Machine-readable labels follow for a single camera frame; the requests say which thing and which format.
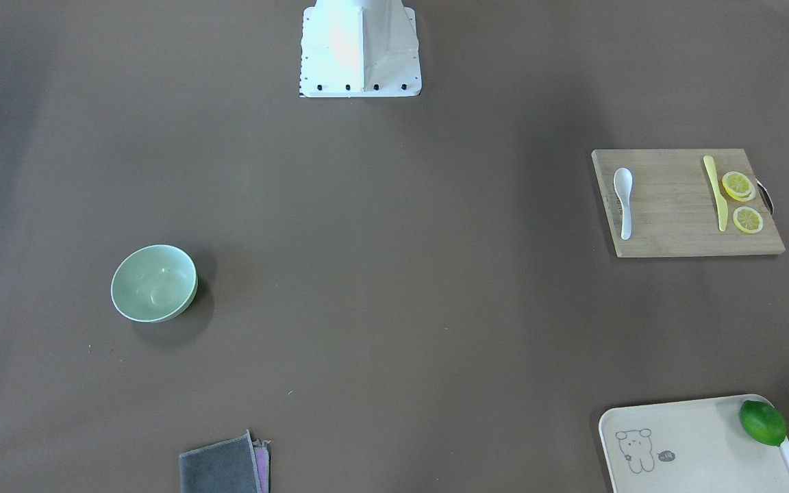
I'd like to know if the light green bowl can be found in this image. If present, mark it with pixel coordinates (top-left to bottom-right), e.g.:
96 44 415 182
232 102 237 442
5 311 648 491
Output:
110 244 199 323

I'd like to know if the white ceramic spoon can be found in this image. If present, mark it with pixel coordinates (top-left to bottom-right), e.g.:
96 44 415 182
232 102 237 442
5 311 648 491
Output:
614 166 634 240

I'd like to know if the lemon slice stack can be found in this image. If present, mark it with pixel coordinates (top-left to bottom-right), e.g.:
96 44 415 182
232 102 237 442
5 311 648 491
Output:
721 171 757 203

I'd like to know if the single lemon slice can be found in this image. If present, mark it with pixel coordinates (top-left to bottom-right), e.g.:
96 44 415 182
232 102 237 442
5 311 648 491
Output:
732 206 764 234

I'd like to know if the yellow plastic knife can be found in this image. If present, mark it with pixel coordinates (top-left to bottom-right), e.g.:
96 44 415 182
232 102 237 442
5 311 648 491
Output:
703 154 729 233

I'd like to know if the green lime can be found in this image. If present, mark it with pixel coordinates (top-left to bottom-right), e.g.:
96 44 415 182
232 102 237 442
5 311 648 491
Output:
738 400 788 447

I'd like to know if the cream tray with bear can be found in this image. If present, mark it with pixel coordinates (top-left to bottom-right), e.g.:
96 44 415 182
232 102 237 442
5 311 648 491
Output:
598 394 789 492

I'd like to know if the grey folded cloth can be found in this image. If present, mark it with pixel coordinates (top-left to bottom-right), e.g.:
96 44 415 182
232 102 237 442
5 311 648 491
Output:
179 430 271 492

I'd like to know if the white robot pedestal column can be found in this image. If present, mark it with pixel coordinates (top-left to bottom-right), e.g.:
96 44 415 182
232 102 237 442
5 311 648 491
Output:
299 1 423 98

